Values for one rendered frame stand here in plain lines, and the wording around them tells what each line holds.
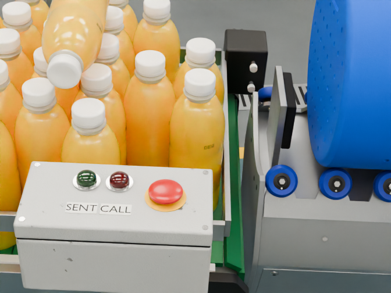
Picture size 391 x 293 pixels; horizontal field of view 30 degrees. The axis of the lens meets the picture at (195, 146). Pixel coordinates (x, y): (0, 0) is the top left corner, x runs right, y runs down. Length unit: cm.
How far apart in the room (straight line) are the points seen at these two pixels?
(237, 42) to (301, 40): 202
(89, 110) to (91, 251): 18
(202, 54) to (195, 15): 238
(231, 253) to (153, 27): 34
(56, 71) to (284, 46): 237
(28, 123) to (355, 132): 40
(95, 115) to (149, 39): 26
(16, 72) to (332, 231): 49
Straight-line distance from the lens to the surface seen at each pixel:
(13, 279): 99
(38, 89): 90
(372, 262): 109
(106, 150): 87
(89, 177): 78
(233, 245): 100
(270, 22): 334
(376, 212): 105
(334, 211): 104
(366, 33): 89
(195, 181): 79
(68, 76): 86
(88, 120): 85
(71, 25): 89
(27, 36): 107
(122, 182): 77
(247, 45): 121
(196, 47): 97
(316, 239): 106
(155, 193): 76
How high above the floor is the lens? 163
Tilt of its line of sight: 39 degrees down
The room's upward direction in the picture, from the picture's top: 3 degrees clockwise
